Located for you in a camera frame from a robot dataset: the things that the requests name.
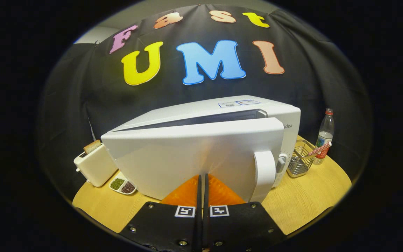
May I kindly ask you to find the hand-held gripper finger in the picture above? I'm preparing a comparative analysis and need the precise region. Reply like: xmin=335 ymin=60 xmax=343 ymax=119
xmin=119 ymin=174 xmax=202 ymax=252
xmin=203 ymin=173 xmax=288 ymax=252

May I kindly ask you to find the white toaster oven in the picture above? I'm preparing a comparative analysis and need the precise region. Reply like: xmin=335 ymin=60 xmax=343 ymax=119
xmin=101 ymin=95 xmax=301 ymax=204

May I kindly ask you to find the cream bread toaster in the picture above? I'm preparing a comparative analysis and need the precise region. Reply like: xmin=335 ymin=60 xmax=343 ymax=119
xmin=73 ymin=143 xmax=118 ymax=188

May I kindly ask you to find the divided white bean plate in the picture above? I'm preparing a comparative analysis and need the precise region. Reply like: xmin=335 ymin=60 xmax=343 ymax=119
xmin=109 ymin=171 xmax=137 ymax=195

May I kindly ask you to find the toasted bread slice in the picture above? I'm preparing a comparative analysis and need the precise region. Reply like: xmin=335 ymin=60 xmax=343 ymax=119
xmin=83 ymin=140 xmax=102 ymax=155

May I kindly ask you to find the red striped straw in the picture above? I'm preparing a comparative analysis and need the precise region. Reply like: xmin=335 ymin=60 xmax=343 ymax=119
xmin=306 ymin=141 xmax=332 ymax=157

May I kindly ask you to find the clear plastic water bottle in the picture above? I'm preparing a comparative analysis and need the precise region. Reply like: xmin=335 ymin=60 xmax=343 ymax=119
xmin=313 ymin=108 xmax=335 ymax=166

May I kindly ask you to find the metal wire basket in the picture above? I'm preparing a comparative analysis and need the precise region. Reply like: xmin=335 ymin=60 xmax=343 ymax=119
xmin=287 ymin=139 xmax=316 ymax=179

